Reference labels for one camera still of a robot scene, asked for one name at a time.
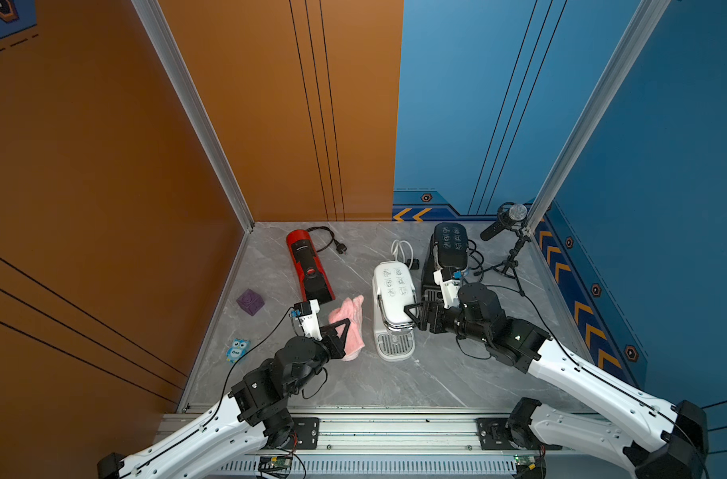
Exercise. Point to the green circuit board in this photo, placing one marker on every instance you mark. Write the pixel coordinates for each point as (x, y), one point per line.
(275, 467)
(529, 467)

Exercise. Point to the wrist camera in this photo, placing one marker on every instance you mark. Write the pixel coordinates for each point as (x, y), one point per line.
(450, 281)
(305, 320)

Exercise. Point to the blue owl toy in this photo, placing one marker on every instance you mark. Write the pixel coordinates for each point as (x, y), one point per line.
(237, 350)

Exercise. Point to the pink cloth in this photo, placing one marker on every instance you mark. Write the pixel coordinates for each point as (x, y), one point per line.
(351, 309)

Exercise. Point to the green circuit board right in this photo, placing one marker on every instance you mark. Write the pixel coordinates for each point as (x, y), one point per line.
(529, 467)

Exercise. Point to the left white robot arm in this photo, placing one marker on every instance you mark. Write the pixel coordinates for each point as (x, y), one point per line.
(244, 401)

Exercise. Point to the purple block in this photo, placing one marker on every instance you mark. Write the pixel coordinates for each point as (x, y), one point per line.
(250, 302)

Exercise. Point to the black power plug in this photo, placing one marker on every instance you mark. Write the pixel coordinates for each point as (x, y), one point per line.
(341, 248)

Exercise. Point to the black coffee machine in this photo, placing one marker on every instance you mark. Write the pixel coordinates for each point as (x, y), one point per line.
(448, 247)

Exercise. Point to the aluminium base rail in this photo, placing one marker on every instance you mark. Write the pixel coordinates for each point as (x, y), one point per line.
(399, 437)

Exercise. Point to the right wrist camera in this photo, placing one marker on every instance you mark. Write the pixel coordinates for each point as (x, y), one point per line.
(450, 281)

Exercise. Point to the red coffee machine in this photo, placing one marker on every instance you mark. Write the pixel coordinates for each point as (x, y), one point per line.
(313, 281)

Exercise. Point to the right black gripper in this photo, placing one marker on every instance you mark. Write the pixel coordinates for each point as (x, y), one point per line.
(424, 308)

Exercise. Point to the white coffee machine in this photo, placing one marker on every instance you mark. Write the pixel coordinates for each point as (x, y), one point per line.
(393, 290)

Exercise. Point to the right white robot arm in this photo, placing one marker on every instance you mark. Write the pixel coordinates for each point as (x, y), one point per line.
(537, 352)

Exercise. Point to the green circuit board left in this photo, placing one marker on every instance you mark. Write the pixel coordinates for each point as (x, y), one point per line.
(275, 467)

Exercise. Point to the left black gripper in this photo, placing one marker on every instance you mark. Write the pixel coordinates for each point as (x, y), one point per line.
(334, 342)

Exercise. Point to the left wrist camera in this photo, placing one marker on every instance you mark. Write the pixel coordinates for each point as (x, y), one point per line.
(305, 320)

